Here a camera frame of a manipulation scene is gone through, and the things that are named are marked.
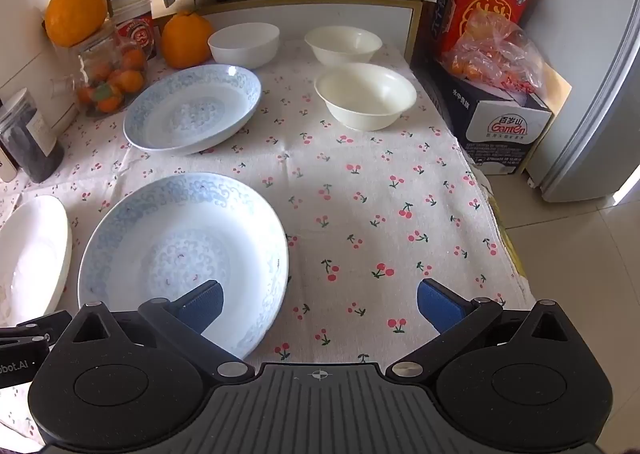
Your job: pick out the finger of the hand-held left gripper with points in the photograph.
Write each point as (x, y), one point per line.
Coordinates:
(40, 329)

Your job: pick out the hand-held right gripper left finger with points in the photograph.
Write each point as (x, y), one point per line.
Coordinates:
(202, 306)

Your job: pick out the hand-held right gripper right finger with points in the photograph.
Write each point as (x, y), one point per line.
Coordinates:
(440, 306)

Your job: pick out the blue patterned plate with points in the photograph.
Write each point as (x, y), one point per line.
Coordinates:
(165, 229)
(190, 109)

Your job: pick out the cream bowl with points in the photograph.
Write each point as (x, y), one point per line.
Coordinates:
(345, 44)
(365, 94)

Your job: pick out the bright white bowl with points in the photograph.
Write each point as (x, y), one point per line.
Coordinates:
(245, 47)

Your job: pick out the cherry print tablecloth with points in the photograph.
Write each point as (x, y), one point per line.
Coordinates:
(350, 184)

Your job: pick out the navy and white cardboard box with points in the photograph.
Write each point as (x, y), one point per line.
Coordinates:
(500, 134)

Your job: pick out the clear jar with dark contents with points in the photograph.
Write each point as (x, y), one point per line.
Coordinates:
(30, 144)

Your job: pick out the glass jar of small oranges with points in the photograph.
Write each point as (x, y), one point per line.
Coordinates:
(110, 79)

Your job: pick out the plastic bag of oranges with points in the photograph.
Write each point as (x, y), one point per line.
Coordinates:
(495, 54)

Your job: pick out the silver refrigerator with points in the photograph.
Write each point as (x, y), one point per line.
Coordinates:
(590, 84)

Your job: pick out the white air fryer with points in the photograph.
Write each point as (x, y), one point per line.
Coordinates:
(25, 34)

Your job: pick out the stack of paper cups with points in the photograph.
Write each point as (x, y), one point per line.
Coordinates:
(132, 9)

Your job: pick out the white wood-edged shelf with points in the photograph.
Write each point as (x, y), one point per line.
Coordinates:
(310, 14)

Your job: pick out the large orange with leaves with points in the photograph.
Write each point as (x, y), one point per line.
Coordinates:
(75, 17)

